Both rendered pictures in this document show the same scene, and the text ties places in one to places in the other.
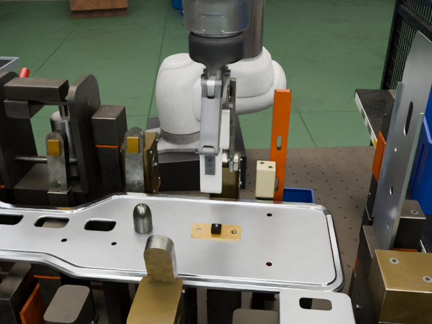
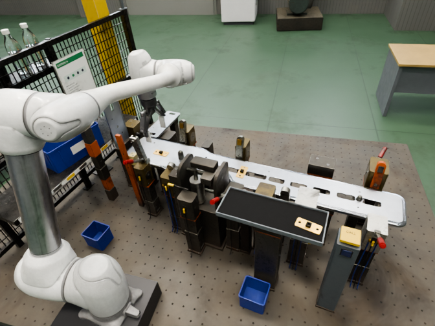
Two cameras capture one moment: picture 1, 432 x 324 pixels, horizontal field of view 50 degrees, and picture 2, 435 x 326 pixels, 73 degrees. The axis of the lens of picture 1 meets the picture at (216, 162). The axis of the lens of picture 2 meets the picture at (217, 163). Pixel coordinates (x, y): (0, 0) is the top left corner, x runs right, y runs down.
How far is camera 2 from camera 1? 1.93 m
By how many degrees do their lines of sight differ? 108
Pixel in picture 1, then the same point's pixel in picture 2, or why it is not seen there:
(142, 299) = (189, 128)
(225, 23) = not seen: hidden behind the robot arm
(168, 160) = (138, 279)
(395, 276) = (136, 122)
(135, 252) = (186, 151)
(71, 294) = (206, 145)
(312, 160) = (28, 302)
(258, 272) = (158, 141)
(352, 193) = not seen: hidden behind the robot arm
